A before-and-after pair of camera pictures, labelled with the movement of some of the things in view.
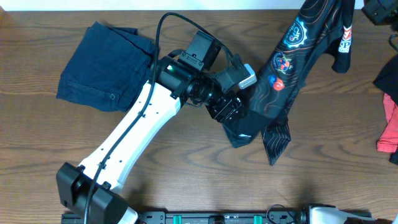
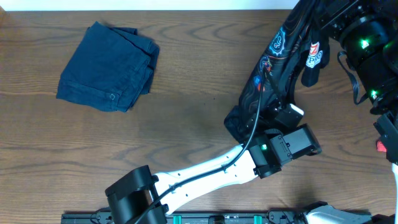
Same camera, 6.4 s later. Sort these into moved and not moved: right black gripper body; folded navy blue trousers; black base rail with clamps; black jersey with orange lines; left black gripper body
Moved: left black gripper body; right black gripper body; black jersey with orange lines
Not moved: folded navy blue trousers; black base rail with clamps
